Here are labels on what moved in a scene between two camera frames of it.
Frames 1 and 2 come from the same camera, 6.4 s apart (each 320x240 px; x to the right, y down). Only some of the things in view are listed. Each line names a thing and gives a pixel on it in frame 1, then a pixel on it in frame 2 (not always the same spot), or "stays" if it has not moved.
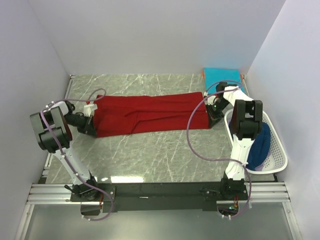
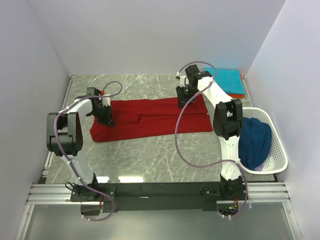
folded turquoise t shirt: (212, 75) stays
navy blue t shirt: (260, 148) stays
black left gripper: (88, 128) -> (108, 120)
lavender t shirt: (259, 167) stays
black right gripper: (214, 118) -> (182, 100)
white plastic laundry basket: (277, 161) stays
